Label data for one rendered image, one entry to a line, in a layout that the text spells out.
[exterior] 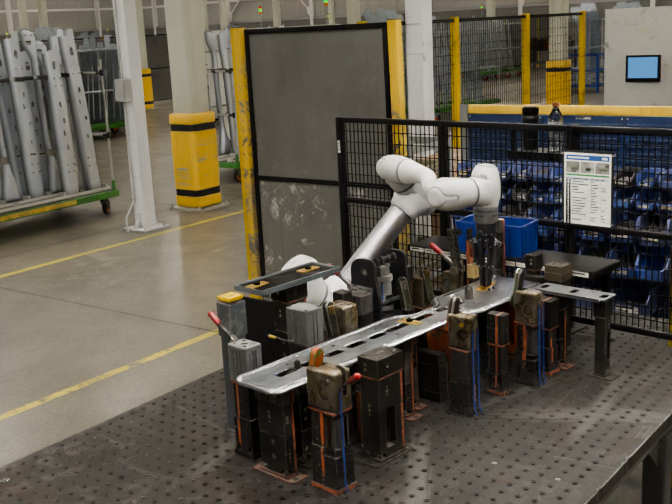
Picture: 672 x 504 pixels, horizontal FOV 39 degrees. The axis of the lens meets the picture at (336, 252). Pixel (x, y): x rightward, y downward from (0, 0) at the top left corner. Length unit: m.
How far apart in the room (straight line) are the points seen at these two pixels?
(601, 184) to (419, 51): 4.04
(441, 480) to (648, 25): 7.56
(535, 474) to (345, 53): 3.36
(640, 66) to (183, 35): 4.82
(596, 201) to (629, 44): 6.15
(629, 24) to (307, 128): 4.83
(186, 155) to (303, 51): 5.24
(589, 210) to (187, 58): 7.48
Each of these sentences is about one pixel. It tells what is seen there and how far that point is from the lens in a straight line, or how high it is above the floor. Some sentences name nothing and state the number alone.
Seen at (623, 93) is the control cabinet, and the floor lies 1.18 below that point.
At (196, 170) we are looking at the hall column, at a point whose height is 0.47.
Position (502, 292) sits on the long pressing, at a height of 1.00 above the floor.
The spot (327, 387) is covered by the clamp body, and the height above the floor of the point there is 1.02.
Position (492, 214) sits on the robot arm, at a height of 1.29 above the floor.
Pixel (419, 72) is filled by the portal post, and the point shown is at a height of 1.58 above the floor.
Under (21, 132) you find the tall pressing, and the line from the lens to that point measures 10.94.
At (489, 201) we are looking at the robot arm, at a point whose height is 1.34.
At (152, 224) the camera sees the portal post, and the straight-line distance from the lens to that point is 10.20.
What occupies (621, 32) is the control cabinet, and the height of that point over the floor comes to 1.77.
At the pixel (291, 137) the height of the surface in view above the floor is 1.32.
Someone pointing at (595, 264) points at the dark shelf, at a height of 1.03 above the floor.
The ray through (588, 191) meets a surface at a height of 1.29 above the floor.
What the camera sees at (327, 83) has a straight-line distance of 5.74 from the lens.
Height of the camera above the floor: 1.98
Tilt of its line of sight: 13 degrees down
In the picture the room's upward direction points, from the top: 3 degrees counter-clockwise
